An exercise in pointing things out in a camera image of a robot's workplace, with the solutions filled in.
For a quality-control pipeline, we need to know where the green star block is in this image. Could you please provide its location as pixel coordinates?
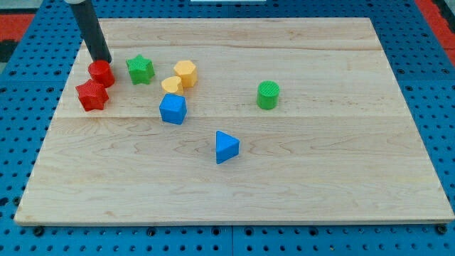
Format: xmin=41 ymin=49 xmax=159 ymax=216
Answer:
xmin=126 ymin=54 xmax=155 ymax=85

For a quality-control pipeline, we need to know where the yellow heart block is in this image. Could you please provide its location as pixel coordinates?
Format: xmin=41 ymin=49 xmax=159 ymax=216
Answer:
xmin=161 ymin=76 xmax=183 ymax=95

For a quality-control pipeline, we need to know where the wooden board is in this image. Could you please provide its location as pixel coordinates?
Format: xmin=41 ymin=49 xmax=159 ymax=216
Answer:
xmin=14 ymin=18 xmax=454 ymax=226

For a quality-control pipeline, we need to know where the red cylinder block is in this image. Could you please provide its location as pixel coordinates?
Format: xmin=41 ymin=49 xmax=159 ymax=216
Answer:
xmin=88 ymin=60 xmax=115 ymax=87

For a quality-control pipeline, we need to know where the green cylinder block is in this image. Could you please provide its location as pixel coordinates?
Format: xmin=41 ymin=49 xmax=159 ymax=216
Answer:
xmin=257 ymin=80 xmax=280 ymax=110

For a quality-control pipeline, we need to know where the yellow hexagon block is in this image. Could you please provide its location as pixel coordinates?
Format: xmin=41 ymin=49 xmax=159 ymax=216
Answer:
xmin=173 ymin=60 xmax=198 ymax=88

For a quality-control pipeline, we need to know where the blue cube block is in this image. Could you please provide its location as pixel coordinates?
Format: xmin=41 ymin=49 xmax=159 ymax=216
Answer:
xmin=159 ymin=94 xmax=187 ymax=125

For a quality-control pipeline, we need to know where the red star block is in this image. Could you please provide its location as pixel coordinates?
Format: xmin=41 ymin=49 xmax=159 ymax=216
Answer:
xmin=75 ymin=79 xmax=109 ymax=112

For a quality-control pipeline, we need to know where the blue triangle block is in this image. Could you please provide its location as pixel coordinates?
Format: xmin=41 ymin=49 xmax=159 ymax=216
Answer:
xmin=215 ymin=131 xmax=240 ymax=164

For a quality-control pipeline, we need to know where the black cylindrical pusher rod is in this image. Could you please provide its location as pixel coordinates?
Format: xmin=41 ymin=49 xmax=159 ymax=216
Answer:
xmin=65 ymin=0 xmax=112 ymax=63

